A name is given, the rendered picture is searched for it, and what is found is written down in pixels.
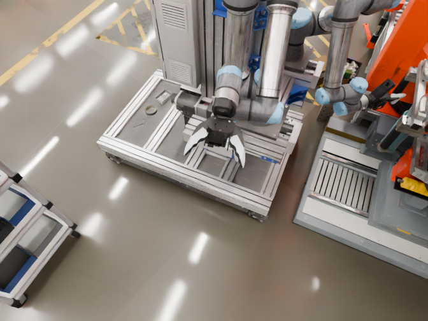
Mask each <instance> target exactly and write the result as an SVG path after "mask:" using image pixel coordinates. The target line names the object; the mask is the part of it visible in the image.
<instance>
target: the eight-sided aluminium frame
mask: <svg viewBox="0 0 428 321"><path fill-rule="evenodd" d="M423 135H424V134H423V133H422V134H421V135H420V136H419V137H415V139H414V141H413V144H412V146H413V149H412V155H411V165H410V168H409V170H410V175H413V176H415V177H417V178H418V179H420V180H422V181H423V182H424V183H428V171H427V163H428V135H427V134H426V136H423ZM420 147H421V148H422V151H421V154H420ZM419 155H420V164H419V166H418V162H419Z"/></svg>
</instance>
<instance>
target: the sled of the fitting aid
mask: <svg viewBox="0 0 428 321"><path fill-rule="evenodd" d="M396 164H397V163H396V162H392V161H390V160H387V159H383V160H382V161H381V162H380V163H379V166H378V172H377V176H376V182H375V186H374V192H373V198H372V202H371V209H370V212H369V218H368V223H367V224H368V225H370V226H372V227H375V228H377V229H380V230H382V231H385V232H387V233H390V234H393V235H395V236H397V237H400V238H402V239H405V240H407V241H410V242H412V243H415V244H417V245H420V246H422V247H425V248H428V240H426V239H424V238H420V237H418V236H416V235H413V234H410V233H408V232H406V231H403V230H400V229H398V228H395V227H392V226H391V225H388V224H385V223H383V222H380V221H379V220H380V213H381V209H382V202H383V195H384V190H385V183H386V179H387V172H388V170H389V169H390V168H391V167H394V166H395V165H396Z"/></svg>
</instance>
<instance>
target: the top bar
mask: <svg viewBox="0 0 428 321"><path fill-rule="evenodd" d="M422 62H423V60H421V62H420V63H419V65H418V69H417V79H416V84H415V93H414V98H413V107H412V112H411V122H410V128H411V129H414V130H418V129H419V128H420V127H421V126H422V121H420V120H416V119H415V113H416V112H417V111H418V104H419V100H420V98H421V97H422V96H423V95H424V94H425V89H426V82H427V81H426V80H425V78H424V76H423V72H422V71H423V68H422V67H421V65H422Z"/></svg>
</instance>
